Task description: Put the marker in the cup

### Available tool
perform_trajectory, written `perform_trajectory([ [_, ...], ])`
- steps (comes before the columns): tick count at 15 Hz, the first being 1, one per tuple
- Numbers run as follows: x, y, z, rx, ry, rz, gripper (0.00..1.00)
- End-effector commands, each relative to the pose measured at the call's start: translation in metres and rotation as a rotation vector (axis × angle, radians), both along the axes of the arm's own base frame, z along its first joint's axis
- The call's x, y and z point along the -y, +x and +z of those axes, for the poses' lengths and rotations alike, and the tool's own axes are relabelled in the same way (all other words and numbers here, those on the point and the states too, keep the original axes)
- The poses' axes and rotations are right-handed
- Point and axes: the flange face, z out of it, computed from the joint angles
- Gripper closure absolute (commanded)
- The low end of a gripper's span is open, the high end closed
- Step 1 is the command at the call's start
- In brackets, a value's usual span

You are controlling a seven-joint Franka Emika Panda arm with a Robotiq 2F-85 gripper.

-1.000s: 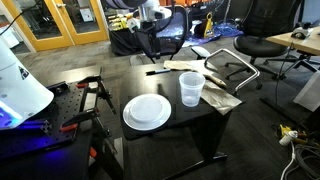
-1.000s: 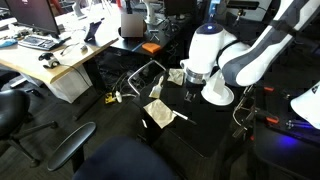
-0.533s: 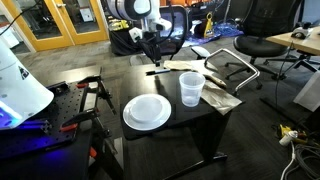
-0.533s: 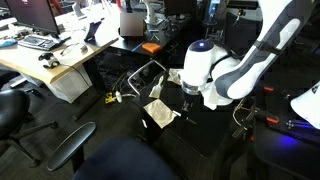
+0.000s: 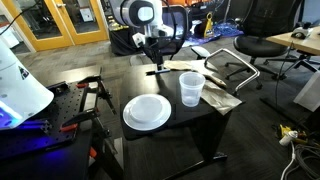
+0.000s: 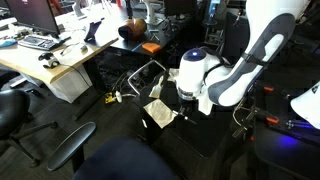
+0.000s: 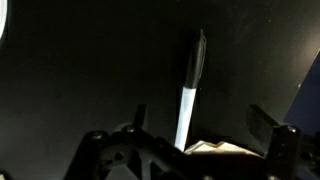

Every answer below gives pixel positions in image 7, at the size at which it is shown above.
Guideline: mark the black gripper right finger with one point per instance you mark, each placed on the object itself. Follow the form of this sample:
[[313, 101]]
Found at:
[[263, 128]]

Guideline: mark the black side table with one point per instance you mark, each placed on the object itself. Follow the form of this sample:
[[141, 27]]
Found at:
[[83, 66]]

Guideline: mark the white round plate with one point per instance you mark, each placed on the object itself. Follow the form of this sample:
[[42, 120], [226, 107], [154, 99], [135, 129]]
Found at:
[[2, 20]]

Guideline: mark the blue office chair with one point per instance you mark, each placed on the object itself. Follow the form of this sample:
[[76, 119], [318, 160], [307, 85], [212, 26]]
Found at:
[[305, 106]]

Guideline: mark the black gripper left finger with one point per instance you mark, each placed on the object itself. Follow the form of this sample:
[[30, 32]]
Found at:
[[140, 116]]

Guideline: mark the brown paper napkin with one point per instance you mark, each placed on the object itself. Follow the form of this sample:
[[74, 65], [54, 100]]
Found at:
[[220, 148]]

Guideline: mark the black and white marker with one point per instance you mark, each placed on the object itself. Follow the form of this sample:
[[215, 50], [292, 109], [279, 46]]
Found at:
[[187, 106]]

